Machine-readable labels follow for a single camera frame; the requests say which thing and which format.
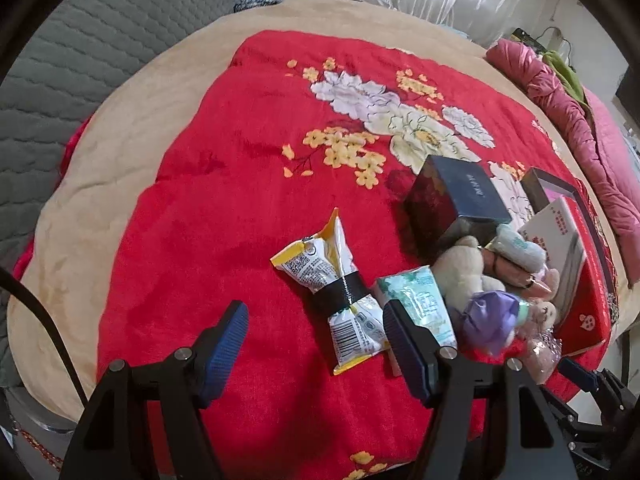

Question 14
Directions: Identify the beige bed cover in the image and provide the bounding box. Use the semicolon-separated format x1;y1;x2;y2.
7;0;640;411

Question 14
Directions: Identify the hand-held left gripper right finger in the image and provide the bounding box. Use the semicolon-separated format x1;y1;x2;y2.
382;300;581;480

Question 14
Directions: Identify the pink quilt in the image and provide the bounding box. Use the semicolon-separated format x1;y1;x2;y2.
487;37;640;286

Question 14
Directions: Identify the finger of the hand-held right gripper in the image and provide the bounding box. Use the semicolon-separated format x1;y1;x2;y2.
558;356;608;401
541;386;583;438

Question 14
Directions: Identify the red floral blanket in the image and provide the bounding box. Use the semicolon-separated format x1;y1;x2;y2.
12;30;621;480

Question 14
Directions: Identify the yellow snack packet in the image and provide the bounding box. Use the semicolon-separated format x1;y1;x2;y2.
270;207;391;376

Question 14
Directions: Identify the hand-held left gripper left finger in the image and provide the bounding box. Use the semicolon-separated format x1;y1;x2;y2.
60;300;249;480

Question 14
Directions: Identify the cream teddy bear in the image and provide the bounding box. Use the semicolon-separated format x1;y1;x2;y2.
432;235;506;311

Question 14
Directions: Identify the dark framed box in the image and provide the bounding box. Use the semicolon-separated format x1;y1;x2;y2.
520;166;581;216

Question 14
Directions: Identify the green tissue pack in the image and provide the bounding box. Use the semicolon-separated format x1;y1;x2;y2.
375;265;458;376

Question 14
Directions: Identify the black cable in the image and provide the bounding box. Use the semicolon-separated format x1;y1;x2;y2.
0;267;88;406

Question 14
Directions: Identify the pink tube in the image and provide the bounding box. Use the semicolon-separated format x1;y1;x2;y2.
492;252;553;296

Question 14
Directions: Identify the grey quilted headboard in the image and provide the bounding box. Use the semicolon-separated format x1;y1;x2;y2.
0;0;271;391

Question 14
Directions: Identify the red and white box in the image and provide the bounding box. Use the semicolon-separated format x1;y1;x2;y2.
517;195;618;356

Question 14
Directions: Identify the green cloth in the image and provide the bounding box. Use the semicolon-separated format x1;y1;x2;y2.
542;50;588;106

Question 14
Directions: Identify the purple ribbon bow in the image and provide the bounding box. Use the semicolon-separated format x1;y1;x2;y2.
460;290;523;356

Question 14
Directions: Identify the dark blue box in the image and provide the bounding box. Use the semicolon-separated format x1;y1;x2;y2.
404;155;513;256

